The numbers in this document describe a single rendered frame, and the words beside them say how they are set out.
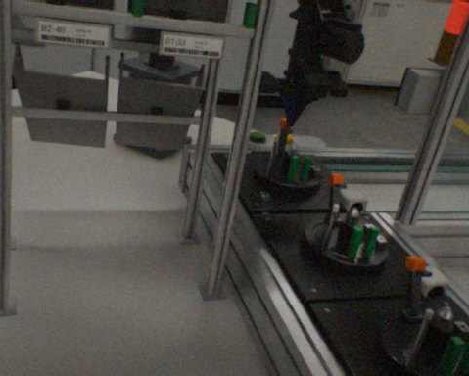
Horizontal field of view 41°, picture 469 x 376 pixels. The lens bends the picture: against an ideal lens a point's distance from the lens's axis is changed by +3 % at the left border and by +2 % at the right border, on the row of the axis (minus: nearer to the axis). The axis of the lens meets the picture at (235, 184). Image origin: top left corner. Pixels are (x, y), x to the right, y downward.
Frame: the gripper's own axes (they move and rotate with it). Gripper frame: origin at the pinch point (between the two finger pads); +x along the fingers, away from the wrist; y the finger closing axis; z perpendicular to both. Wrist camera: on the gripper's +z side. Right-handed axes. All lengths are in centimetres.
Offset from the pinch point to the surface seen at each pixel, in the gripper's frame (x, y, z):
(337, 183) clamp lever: 4.3, -0.6, 22.9
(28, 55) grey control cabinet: 83, -38, -297
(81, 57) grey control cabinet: 81, -7, -297
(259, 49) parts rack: -17.8, -19.8, 25.2
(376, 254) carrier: 11.8, 3.4, 33.1
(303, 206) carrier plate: 13.5, -1.1, 14.5
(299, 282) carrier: 13.6, -11.7, 37.0
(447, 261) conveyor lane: 23.4, 30.5, 20.3
